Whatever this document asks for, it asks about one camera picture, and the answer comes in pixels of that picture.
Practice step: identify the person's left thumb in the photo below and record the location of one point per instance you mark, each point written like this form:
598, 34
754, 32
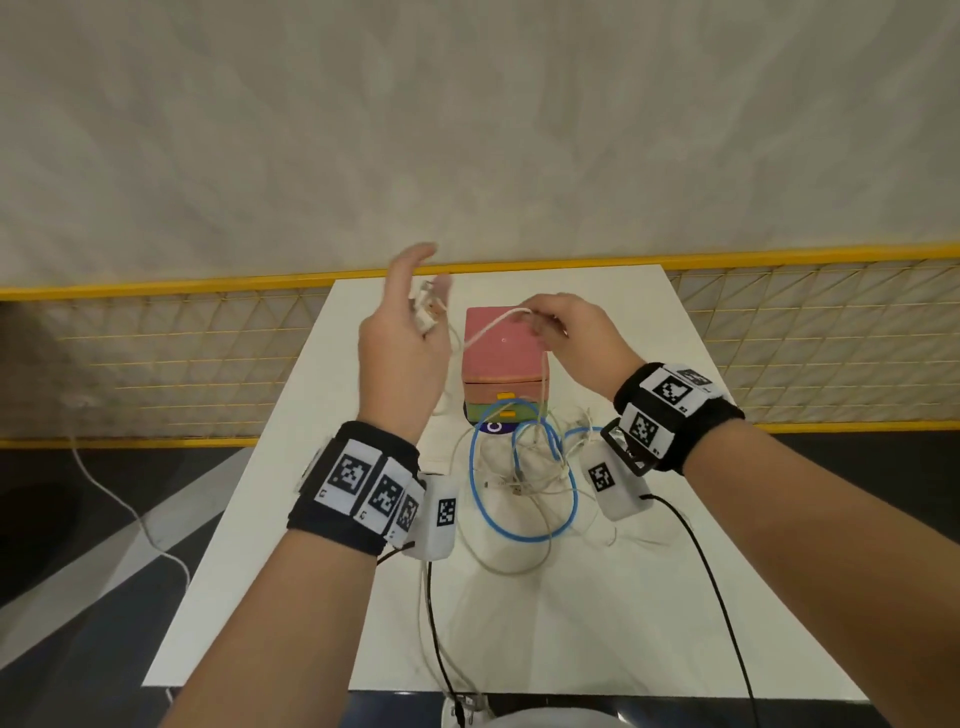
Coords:
444, 296

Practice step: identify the person's left forearm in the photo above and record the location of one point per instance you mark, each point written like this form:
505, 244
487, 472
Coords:
285, 637

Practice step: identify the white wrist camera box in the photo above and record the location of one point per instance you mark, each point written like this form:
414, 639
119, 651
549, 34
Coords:
441, 517
611, 484

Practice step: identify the person's left hand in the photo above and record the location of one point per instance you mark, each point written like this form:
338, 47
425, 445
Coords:
397, 360

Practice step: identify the person's white clothing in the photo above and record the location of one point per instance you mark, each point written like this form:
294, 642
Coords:
555, 718

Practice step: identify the pink multicolour drawer box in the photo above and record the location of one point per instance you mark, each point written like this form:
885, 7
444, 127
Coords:
499, 352

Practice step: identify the person's right forearm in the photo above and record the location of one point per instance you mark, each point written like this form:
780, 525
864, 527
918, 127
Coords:
817, 555

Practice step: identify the person's right fingers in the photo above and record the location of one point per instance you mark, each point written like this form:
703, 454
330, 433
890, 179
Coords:
546, 311

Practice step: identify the black marker wristband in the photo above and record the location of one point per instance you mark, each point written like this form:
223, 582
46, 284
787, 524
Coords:
352, 484
675, 412

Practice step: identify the person's right hand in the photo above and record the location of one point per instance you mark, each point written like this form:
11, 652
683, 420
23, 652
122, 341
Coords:
589, 349

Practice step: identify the yellow mesh fence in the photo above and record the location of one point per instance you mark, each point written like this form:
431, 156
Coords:
825, 337

